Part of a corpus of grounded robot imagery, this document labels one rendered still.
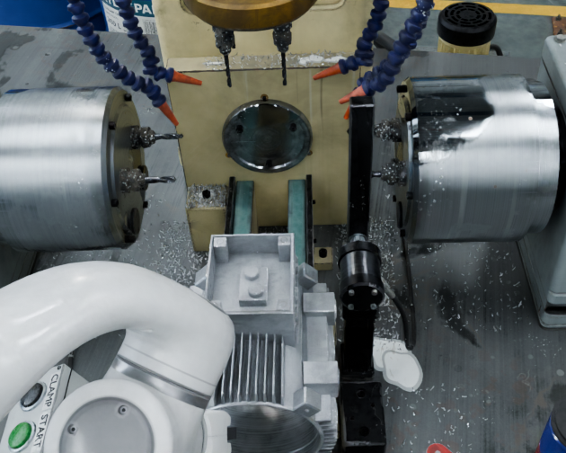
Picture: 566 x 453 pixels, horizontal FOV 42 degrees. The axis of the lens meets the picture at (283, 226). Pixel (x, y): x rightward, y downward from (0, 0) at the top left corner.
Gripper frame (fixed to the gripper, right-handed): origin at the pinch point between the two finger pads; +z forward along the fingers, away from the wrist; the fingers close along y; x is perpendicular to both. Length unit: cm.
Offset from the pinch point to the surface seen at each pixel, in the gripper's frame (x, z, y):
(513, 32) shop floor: 161, 219, 101
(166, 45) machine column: 62, 33, -11
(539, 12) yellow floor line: 175, 227, 116
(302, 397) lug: 3.4, 2.0, 11.7
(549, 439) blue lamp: -0.6, -12.4, 33.1
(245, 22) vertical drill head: 48.0, 2.0, 5.5
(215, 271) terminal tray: 18.3, 7.8, 1.3
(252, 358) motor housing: 7.8, 4.0, 6.1
